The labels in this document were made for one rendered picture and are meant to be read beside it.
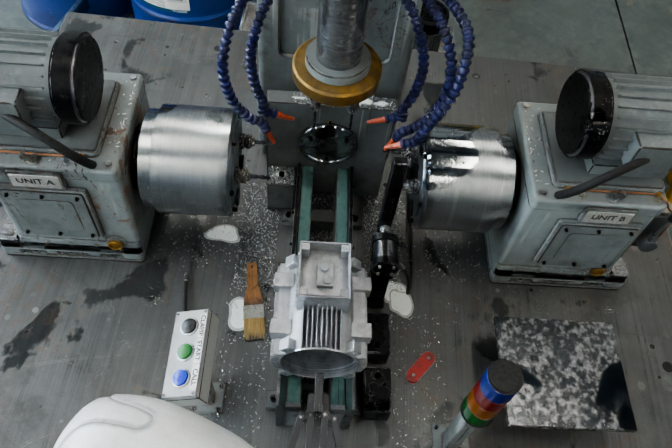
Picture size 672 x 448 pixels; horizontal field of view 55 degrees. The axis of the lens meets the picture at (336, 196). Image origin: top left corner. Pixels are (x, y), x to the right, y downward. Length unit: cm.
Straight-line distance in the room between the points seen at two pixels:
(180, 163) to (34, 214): 35
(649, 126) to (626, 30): 256
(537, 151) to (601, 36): 239
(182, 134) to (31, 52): 32
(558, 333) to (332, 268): 56
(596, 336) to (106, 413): 115
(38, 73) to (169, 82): 75
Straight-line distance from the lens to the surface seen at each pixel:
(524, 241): 156
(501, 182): 144
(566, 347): 155
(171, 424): 67
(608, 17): 400
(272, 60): 157
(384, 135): 157
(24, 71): 136
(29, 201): 153
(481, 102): 207
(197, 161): 140
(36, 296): 170
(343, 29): 120
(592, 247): 159
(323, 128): 153
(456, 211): 145
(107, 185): 143
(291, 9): 148
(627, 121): 140
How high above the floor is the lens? 223
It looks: 55 degrees down
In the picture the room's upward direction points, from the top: 8 degrees clockwise
